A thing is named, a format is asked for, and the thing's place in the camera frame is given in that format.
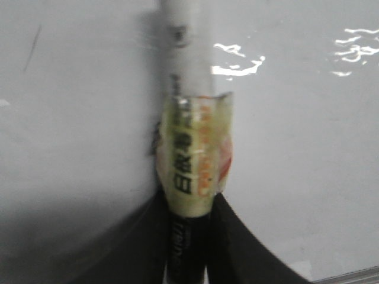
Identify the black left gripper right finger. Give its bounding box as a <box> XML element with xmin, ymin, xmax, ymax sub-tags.
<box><xmin>207</xmin><ymin>194</ymin><xmax>309</xmax><ymax>284</ymax></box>

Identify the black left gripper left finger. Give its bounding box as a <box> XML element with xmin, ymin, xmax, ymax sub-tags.
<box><xmin>71</xmin><ymin>189</ymin><xmax>169</xmax><ymax>283</ymax></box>

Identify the taped whiteboard marker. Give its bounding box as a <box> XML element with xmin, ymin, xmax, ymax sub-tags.
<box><xmin>156</xmin><ymin>1</ymin><xmax>232</xmax><ymax>283</ymax></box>

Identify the white whiteboard with metal frame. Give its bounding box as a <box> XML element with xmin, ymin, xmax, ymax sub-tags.
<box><xmin>1</xmin><ymin>1</ymin><xmax>378</xmax><ymax>283</ymax></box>

